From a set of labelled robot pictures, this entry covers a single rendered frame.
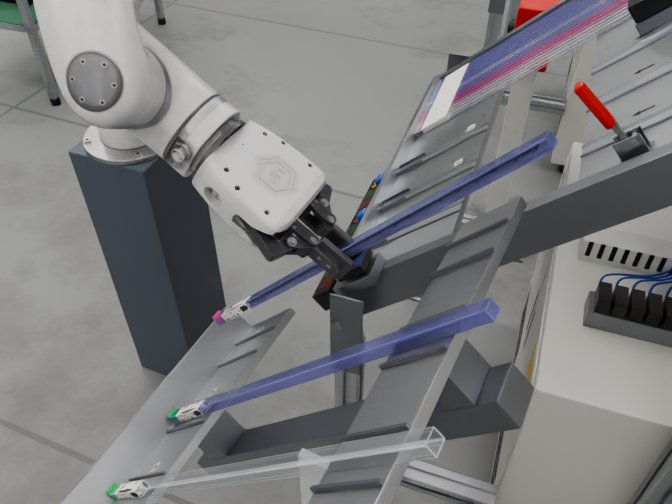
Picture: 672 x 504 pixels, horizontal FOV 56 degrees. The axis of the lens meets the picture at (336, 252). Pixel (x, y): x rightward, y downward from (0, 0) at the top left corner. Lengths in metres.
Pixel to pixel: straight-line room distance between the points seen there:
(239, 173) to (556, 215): 0.37
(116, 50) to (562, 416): 0.80
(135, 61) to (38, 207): 1.93
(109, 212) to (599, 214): 0.99
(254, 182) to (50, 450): 1.27
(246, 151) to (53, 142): 2.21
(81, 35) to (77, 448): 1.32
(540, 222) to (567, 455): 0.47
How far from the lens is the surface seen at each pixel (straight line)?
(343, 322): 0.93
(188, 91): 0.62
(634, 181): 0.75
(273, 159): 0.63
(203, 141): 0.60
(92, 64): 0.56
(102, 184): 1.37
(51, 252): 2.26
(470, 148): 1.07
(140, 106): 0.56
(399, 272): 0.89
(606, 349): 1.10
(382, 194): 1.12
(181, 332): 1.59
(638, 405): 1.05
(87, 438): 1.75
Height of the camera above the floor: 1.42
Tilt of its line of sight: 43 degrees down
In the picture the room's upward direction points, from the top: straight up
